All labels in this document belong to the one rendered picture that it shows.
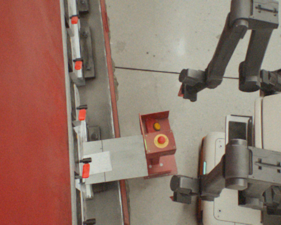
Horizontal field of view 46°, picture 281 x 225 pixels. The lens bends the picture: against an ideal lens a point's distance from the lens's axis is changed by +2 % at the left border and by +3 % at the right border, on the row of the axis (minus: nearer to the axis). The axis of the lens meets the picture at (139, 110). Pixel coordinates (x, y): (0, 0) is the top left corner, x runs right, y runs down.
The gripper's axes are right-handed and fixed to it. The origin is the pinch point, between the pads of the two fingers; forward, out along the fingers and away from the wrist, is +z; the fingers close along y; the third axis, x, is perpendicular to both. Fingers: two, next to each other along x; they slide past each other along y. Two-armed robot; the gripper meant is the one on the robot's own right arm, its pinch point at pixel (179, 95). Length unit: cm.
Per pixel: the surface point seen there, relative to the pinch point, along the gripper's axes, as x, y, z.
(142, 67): 22, -66, 100
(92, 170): -31, 39, 15
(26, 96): -67, 38, -54
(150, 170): 30, 20, 83
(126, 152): -18.6, 29.7, 9.1
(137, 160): -14.3, 32.6, 6.9
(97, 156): -29.8, 32.9, 14.5
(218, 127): 78, -21, 72
